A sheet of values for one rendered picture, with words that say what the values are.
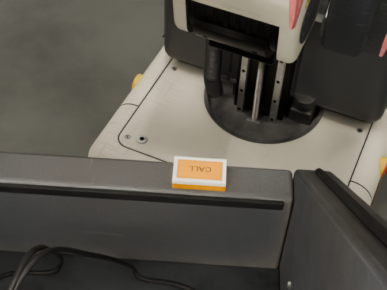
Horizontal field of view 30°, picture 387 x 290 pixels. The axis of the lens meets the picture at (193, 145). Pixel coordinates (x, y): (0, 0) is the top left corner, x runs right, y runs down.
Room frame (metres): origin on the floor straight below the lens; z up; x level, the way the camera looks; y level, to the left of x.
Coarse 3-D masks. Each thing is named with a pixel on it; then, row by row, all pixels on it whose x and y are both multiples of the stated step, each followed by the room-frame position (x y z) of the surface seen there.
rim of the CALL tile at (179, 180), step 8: (176, 160) 0.43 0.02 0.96; (200, 160) 0.43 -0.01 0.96; (208, 160) 0.44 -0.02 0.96; (216, 160) 0.44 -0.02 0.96; (224, 160) 0.44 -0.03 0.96; (176, 168) 0.42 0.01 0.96; (224, 168) 0.43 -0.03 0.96; (176, 176) 0.41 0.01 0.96; (224, 176) 0.42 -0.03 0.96; (192, 184) 0.41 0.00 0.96; (200, 184) 0.41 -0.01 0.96; (208, 184) 0.41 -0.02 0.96; (216, 184) 0.41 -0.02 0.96; (224, 184) 0.41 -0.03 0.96
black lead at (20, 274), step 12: (48, 252) 0.29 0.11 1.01; (60, 252) 0.31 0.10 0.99; (72, 252) 0.32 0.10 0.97; (84, 252) 0.34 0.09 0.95; (24, 264) 0.28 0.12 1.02; (60, 264) 0.38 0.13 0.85; (120, 264) 0.37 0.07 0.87; (0, 276) 0.37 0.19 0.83; (24, 276) 0.27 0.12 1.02; (144, 276) 0.38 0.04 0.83; (12, 288) 0.26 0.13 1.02; (192, 288) 0.37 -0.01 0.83
